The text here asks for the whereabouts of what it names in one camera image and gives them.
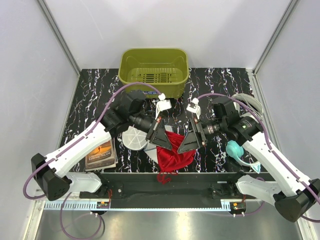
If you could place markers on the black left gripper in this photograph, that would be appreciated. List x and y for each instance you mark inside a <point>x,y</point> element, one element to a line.
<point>158,135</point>

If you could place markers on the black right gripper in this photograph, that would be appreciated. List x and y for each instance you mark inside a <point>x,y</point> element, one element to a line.
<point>193,139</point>

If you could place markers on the white mesh laundry bag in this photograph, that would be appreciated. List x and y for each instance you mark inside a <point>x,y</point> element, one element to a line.
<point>135,140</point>

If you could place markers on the red bra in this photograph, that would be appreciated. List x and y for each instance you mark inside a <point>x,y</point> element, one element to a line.
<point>170,161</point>

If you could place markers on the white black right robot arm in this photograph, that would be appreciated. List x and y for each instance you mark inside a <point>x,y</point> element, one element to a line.
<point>251,134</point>

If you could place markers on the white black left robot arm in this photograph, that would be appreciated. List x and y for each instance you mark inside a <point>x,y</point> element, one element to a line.
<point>52,171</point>

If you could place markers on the teal cat-ear headphones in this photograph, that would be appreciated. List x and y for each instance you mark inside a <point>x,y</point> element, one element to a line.
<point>236,151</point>

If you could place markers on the dark orange paperback book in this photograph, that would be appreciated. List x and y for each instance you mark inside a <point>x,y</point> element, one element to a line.
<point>102,157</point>

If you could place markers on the olive green plastic basket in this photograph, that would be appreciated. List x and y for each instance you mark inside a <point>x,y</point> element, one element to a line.
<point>164,68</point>

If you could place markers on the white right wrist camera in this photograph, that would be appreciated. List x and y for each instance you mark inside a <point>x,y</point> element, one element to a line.
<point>193,107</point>

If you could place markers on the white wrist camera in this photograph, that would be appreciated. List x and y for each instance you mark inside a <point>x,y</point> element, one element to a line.
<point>193,107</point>
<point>162,105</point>

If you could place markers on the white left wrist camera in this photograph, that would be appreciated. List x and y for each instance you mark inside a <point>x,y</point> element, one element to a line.
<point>162,105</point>

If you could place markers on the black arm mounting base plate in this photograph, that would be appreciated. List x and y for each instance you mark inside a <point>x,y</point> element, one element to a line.
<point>184,191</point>

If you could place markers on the white slotted cable duct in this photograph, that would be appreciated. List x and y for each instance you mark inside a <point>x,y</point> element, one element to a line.
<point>81,205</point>

